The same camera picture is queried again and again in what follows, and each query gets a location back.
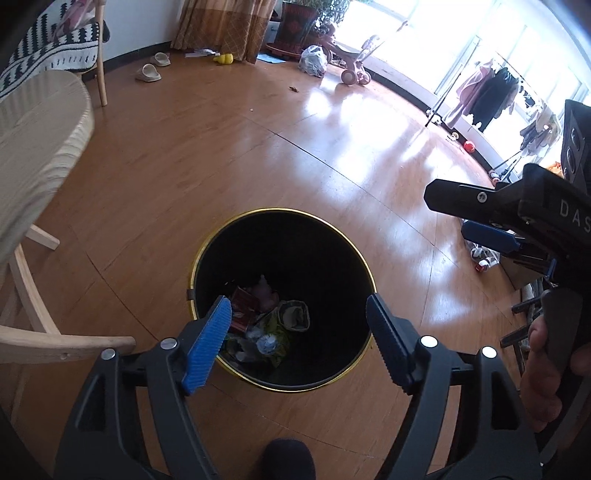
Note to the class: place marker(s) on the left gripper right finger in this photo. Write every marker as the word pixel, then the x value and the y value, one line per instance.
pixel 465 419

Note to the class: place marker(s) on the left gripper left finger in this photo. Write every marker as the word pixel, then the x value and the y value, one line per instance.
pixel 130 419

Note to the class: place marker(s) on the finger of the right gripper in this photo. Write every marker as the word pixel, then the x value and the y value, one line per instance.
pixel 490 237
pixel 494 207

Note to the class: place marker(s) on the black gold-rimmed trash bin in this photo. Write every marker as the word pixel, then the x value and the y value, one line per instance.
pixel 297 288

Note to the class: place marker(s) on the person's right hand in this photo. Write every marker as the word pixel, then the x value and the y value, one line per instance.
pixel 540 381

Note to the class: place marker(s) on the clothes drying rack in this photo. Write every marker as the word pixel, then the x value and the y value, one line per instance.
pixel 491 104

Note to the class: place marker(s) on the wooden chair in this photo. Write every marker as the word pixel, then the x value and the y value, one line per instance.
pixel 42 285

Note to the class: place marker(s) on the person's dark foot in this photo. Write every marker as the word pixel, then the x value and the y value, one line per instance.
pixel 285 459

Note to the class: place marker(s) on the clear plastic bag on floor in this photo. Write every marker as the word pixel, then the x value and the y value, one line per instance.
pixel 313 61

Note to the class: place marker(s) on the potted green plant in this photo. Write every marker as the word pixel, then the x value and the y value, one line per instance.
pixel 301 22

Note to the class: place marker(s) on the yellow toy on floor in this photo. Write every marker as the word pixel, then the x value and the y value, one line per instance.
pixel 224 59

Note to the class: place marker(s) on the brown checkered curtain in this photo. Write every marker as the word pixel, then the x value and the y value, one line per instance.
pixel 237 27

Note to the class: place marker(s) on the beige slipper near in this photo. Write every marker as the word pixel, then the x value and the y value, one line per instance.
pixel 147 74

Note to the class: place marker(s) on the beige slipper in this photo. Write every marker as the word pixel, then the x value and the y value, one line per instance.
pixel 147 74
pixel 160 59

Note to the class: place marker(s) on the beige slipper far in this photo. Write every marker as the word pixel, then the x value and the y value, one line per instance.
pixel 160 59

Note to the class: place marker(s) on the black white checkered sofa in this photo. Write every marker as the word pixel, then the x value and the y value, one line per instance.
pixel 66 36

